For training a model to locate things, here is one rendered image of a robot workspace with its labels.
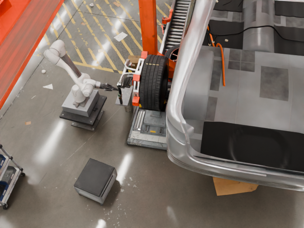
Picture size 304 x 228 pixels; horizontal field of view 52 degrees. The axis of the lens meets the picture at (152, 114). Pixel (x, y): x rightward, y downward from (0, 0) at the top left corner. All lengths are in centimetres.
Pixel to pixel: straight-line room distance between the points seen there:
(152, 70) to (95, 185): 148
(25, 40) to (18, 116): 386
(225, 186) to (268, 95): 126
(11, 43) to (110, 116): 347
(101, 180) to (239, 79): 197
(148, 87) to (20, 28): 238
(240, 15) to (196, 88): 195
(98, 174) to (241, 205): 175
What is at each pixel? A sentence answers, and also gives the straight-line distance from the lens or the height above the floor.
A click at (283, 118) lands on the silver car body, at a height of 94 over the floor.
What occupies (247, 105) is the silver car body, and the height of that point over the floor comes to 97.
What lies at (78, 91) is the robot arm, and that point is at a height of 67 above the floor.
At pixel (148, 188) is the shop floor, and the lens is 403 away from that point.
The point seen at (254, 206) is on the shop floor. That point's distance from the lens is 408.
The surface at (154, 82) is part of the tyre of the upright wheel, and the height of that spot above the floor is 111.
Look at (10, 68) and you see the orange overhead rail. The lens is 115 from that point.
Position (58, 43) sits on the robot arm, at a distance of 400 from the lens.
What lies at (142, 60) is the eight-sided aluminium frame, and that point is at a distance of 370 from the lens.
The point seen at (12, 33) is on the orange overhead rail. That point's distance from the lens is 129.
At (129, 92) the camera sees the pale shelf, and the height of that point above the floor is 45.
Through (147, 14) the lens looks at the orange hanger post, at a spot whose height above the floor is 154.
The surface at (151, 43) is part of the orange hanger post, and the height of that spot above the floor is 112.
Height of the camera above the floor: 374
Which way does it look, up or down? 55 degrees down
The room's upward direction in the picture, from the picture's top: 4 degrees counter-clockwise
